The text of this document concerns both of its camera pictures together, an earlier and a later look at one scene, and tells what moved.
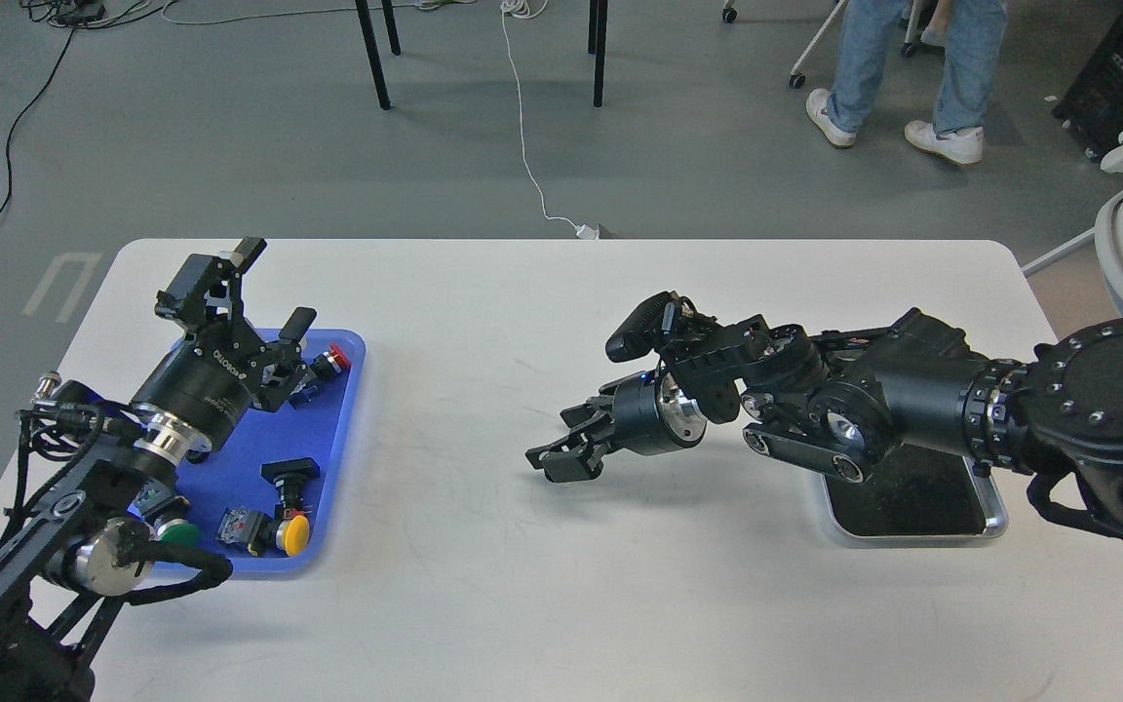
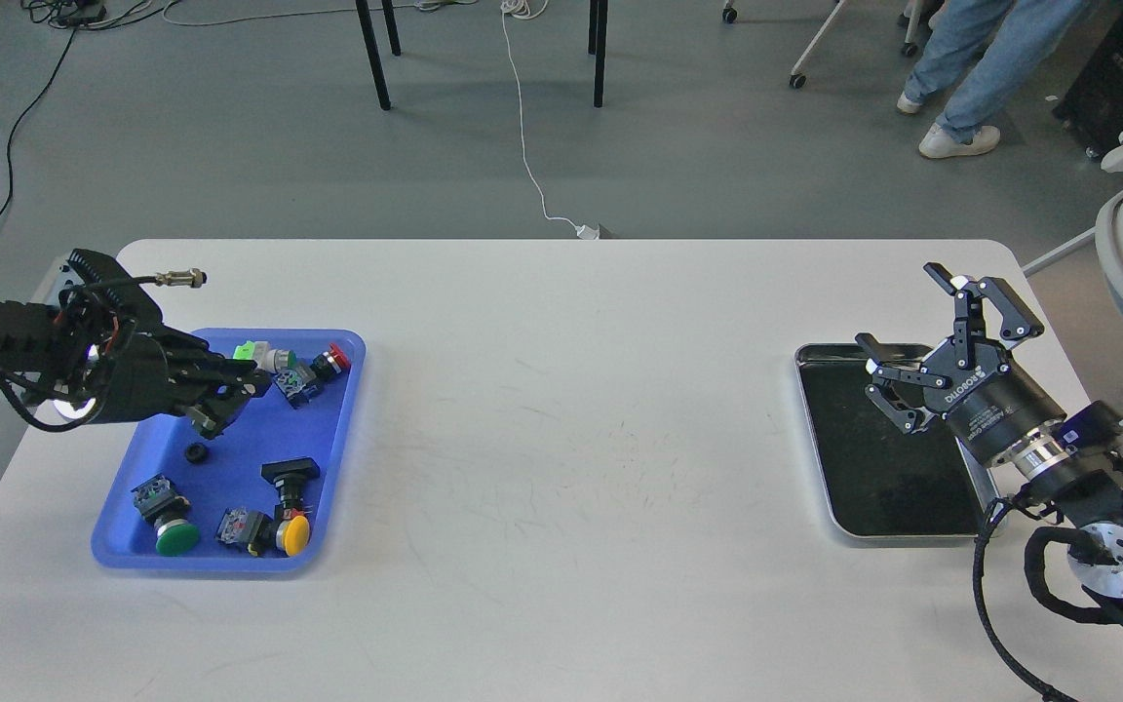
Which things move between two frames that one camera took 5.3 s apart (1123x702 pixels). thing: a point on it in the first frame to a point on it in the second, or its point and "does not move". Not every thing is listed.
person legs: [967, 66] to [1028, 30]
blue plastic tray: [261, 496] does not move
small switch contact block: [244, 526] does not move
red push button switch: [329, 364] does not move
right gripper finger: [593, 406] to [908, 415]
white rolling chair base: [797, 78] does not move
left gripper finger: [288, 349] to [217, 366]
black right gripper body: [647, 413] to [997, 408]
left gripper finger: [205, 297] to [222, 388]
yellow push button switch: [293, 532] does not move
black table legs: [365, 11] does not move
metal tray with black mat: [917, 492] does not move
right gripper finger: [581, 463] to [1021, 324]
